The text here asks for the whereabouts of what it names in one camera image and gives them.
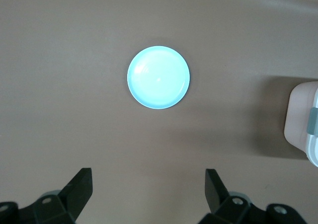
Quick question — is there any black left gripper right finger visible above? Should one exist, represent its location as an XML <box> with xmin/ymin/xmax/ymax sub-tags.
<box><xmin>198</xmin><ymin>168</ymin><xmax>309</xmax><ymax>224</ymax></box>

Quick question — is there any light blue round plate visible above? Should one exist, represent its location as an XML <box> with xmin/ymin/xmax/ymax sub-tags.
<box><xmin>127</xmin><ymin>46</ymin><xmax>191</xmax><ymax>110</ymax></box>

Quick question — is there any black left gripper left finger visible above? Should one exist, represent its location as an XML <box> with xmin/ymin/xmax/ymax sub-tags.
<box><xmin>0</xmin><ymin>168</ymin><xmax>93</xmax><ymax>224</ymax></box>

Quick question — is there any brown table mat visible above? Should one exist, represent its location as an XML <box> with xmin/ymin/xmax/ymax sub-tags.
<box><xmin>0</xmin><ymin>0</ymin><xmax>318</xmax><ymax>224</ymax></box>

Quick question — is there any white lidded storage box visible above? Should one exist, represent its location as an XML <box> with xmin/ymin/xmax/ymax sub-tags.
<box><xmin>284</xmin><ymin>81</ymin><xmax>318</xmax><ymax>166</ymax></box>

